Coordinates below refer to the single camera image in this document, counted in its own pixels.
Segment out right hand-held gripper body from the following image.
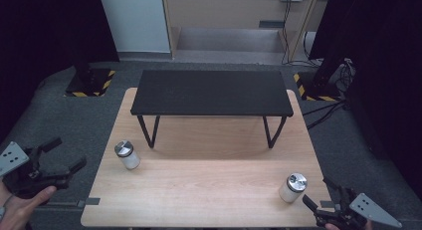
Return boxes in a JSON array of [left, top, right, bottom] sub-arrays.
[[313, 188, 403, 230]]

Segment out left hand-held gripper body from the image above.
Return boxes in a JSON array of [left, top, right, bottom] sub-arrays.
[[0, 140, 73, 200]]

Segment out glass jar with silver lid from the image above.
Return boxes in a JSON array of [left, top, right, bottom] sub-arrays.
[[113, 139, 141, 171], [278, 172, 309, 204]]

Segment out black metal shelf rack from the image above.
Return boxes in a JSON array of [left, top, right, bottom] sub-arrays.
[[129, 69, 295, 149]]

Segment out person's right hand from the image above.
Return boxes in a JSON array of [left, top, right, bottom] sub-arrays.
[[324, 219, 374, 230]]

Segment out person's left hand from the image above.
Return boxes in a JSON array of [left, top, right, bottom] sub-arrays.
[[0, 183, 58, 230]]

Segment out black stand with striped base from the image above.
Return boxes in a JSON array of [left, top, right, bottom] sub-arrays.
[[64, 40, 116, 99], [293, 57, 342, 103]]

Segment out dark curtain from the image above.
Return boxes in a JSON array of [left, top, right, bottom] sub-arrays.
[[0, 0, 120, 143], [308, 0, 422, 199]]

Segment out white panel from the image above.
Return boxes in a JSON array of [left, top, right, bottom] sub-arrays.
[[98, 0, 172, 54]]

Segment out black floor cables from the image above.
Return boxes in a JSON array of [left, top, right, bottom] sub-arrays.
[[302, 100, 350, 130]]

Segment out tangled cable bundle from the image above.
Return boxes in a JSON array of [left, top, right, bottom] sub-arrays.
[[331, 58, 356, 94]]

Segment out black cables from outlet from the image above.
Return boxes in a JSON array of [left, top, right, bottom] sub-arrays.
[[280, 0, 321, 68]]

